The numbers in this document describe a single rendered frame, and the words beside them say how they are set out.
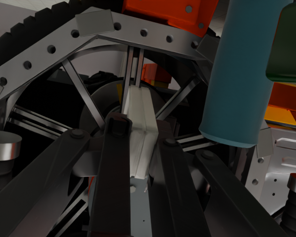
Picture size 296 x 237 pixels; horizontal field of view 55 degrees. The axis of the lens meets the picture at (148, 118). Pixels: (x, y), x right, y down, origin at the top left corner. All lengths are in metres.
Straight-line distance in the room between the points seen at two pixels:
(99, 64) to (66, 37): 4.43
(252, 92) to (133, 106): 0.26
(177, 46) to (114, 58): 4.43
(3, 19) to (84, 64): 1.36
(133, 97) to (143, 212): 0.23
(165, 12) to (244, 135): 0.23
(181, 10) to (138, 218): 0.32
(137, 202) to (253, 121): 0.19
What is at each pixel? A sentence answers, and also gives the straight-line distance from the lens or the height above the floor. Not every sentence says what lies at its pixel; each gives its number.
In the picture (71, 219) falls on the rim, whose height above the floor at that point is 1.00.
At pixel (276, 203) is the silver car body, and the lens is 1.22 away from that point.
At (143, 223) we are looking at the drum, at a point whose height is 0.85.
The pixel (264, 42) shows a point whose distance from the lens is 0.42.
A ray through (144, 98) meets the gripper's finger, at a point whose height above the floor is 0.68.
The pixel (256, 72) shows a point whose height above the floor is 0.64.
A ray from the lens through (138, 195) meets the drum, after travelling 0.37.
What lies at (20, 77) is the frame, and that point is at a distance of 0.49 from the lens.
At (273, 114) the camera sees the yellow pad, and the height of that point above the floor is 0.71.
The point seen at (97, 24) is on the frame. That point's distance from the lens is 0.48.
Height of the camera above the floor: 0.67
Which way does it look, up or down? 8 degrees up
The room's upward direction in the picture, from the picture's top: 168 degrees counter-clockwise
